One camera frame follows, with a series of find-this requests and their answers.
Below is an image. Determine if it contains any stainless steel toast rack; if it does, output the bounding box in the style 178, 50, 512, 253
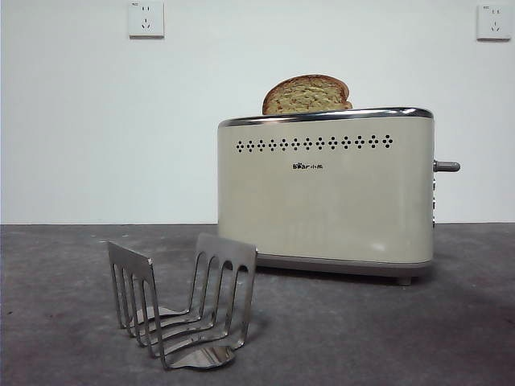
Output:
107, 232, 258, 370

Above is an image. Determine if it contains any brown-crusted bread slice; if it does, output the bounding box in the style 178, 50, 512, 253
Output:
262, 74, 354, 117

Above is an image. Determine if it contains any cream toaster with chrome top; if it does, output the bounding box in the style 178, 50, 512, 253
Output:
216, 106, 436, 286

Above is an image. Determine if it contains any white wall socket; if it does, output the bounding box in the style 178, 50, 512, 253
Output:
129, 1, 165, 39
476, 4, 512, 41

